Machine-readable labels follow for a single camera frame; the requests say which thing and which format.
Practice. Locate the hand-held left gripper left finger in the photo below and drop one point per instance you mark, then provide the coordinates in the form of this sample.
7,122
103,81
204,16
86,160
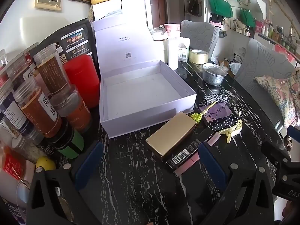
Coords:
90,159

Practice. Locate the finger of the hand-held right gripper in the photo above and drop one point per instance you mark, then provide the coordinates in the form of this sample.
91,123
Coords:
274,153
294,133

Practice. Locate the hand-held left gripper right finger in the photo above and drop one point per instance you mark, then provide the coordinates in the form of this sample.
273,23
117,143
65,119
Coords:
211,161

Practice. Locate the pink lipstick tube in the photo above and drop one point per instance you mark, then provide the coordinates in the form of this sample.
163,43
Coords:
185,166

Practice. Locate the yellow hair claw clip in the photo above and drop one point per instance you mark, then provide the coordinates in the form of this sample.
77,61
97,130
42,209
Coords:
230,133

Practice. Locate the black polka dot scrunchie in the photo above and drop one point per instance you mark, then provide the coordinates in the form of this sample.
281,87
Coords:
225,123

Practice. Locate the purple card box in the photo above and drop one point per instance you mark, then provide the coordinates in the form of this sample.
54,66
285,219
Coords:
220,112

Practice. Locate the gold rectangular box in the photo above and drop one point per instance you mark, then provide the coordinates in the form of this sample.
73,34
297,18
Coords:
168,133

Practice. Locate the black white gingham scrunchie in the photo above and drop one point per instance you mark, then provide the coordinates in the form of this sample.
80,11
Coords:
215,97

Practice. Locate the white gift box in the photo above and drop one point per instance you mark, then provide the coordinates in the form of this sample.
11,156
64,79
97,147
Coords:
140,86

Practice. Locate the dark jar green label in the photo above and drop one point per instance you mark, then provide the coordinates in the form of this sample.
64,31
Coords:
70,145

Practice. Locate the black barcode lipstick box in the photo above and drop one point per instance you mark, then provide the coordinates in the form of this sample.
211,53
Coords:
182,155

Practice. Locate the floral cushion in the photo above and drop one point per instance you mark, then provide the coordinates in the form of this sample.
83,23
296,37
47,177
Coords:
283,91

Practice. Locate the yellow lemon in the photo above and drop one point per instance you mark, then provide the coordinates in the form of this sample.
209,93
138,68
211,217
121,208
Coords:
45,163

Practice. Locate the short orange spice jar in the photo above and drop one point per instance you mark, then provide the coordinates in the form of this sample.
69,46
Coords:
75,114

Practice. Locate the grey leaf pattern chair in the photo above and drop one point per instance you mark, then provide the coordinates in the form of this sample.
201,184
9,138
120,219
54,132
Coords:
199,32
264,61

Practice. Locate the jar red label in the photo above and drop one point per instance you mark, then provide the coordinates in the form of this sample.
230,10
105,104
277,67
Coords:
11,166

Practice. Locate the red canister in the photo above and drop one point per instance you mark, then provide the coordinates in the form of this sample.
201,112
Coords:
82,79

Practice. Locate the metal bowl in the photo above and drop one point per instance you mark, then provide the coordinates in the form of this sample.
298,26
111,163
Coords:
213,78

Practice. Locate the jar dark blue label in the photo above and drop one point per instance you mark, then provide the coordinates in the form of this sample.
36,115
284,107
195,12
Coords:
11,112

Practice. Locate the plastic bags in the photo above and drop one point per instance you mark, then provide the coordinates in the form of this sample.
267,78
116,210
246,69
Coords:
232,65

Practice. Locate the tall jar brown label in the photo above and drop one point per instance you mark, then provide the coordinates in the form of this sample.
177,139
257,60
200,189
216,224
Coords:
54,72

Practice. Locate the row of bottles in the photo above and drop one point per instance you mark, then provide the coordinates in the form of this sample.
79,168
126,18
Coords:
279,34

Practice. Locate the beige tape roll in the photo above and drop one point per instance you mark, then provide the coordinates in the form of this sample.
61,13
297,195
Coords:
196,57

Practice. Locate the small white carton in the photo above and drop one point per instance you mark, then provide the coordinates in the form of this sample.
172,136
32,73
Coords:
184,51

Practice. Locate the white cylinder bottle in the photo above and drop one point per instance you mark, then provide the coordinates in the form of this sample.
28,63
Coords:
173,54

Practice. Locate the black printed pouch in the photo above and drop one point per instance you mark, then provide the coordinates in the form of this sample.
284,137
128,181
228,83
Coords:
77,37

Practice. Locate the white appliance clear lid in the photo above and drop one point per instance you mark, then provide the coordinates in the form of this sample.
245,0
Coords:
160,49

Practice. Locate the pink cup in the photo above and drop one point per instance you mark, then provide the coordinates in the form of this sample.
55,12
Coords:
172,29

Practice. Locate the hanging dark bags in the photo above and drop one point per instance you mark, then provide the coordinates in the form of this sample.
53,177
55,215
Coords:
194,2

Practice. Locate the brown door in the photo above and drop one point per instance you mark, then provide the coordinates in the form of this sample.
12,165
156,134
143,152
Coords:
159,7

